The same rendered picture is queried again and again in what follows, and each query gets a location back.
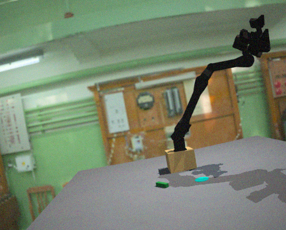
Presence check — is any green rectangular post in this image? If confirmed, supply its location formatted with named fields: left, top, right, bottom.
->
left=155, top=182, right=169, bottom=188

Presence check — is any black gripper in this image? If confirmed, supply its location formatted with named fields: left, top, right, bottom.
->
left=249, top=15, right=271, bottom=52

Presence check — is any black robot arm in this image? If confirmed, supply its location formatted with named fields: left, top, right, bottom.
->
left=171, top=29, right=262, bottom=152

